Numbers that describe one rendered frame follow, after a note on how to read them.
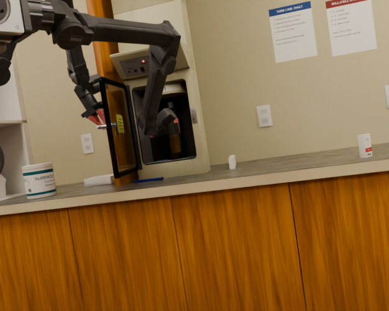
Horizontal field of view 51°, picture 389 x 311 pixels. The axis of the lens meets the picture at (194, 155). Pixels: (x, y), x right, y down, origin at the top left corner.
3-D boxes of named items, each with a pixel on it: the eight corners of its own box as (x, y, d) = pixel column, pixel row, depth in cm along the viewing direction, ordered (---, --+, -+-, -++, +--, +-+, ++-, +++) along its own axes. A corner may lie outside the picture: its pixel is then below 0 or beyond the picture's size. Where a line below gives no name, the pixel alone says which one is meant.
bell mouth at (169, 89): (158, 99, 205) (156, 88, 204) (192, 93, 200) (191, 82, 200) (146, 97, 187) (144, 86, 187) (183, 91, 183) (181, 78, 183)
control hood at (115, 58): (123, 80, 188) (119, 58, 188) (190, 67, 180) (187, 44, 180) (112, 78, 177) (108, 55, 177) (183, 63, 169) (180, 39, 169)
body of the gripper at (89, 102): (89, 118, 172) (79, 103, 172) (108, 105, 171) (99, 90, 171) (82, 118, 166) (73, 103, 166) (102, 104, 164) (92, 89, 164)
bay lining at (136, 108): (159, 159, 213) (149, 92, 211) (208, 153, 207) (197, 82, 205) (142, 164, 189) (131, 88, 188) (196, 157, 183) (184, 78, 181)
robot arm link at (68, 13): (39, -3, 98) (47, 12, 96) (77, 3, 106) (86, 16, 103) (29, 29, 104) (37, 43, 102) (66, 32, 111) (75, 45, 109)
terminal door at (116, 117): (138, 171, 188) (125, 84, 186) (116, 179, 158) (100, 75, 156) (137, 171, 188) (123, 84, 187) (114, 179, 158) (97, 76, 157)
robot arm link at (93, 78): (68, 69, 164) (79, 77, 159) (92, 59, 170) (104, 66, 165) (75, 94, 172) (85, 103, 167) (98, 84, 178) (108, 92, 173)
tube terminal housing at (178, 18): (156, 174, 215) (133, 27, 211) (217, 166, 207) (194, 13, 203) (138, 181, 190) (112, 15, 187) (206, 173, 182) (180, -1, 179)
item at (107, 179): (99, 182, 216) (97, 175, 216) (125, 180, 210) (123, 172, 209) (84, 187, 205) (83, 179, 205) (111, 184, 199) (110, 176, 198)
